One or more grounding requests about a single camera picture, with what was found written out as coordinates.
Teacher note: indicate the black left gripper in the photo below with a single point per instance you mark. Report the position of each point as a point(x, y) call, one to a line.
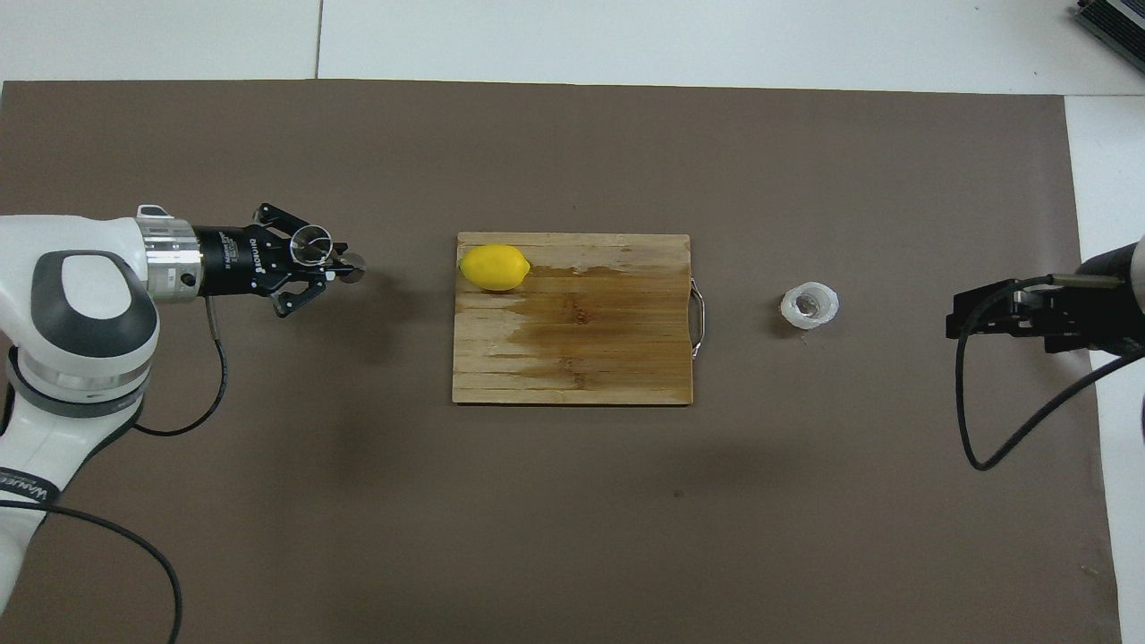
point(228, 261)

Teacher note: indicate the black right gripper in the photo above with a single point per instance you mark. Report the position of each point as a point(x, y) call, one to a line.
point(1073, 322)

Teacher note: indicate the steel double jigger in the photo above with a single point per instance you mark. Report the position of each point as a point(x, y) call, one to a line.
point(311, 246)

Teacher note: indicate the small clear plastic cup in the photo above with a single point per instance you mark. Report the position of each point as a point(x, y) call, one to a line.
point(809, 305)

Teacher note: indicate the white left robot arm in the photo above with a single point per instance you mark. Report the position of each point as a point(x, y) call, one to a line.
point(80, 358)

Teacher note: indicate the yellow lemon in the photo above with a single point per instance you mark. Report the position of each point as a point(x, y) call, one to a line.
point(494, 267)

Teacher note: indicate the brown paper table mat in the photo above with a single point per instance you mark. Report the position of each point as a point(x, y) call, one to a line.
point(447, 501)

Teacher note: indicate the grey ribbed device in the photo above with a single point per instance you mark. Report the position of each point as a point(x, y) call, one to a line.
point(1114, 27)

